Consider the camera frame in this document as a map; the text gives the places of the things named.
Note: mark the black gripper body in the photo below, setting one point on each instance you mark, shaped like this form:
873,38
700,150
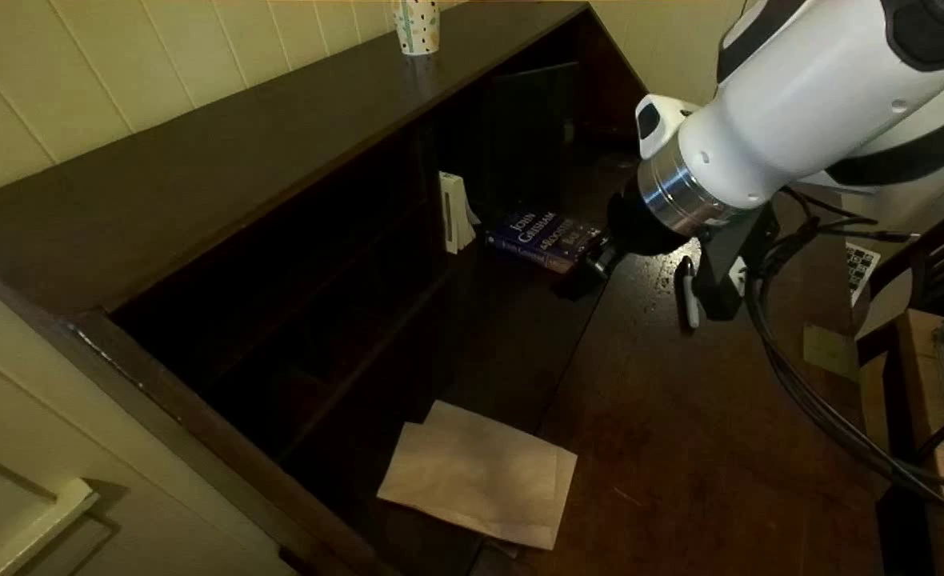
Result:
647,228

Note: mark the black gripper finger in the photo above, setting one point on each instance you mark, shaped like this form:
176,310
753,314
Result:
600,261

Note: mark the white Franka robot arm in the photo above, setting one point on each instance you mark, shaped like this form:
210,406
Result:
809,98

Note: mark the grey marker with black cap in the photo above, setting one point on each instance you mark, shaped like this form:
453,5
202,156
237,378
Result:
688,304

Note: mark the tan sticky note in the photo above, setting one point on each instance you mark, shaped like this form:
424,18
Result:
825,350

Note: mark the dotted white paper cup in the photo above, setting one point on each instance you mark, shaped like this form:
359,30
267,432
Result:
418,26

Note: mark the small light wooden table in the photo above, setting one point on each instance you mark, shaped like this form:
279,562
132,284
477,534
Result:
922,425

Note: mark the dark wooden secretary desk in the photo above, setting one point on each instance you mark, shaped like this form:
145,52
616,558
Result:
225,181

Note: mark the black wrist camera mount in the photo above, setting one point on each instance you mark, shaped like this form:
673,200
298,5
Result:
727,256

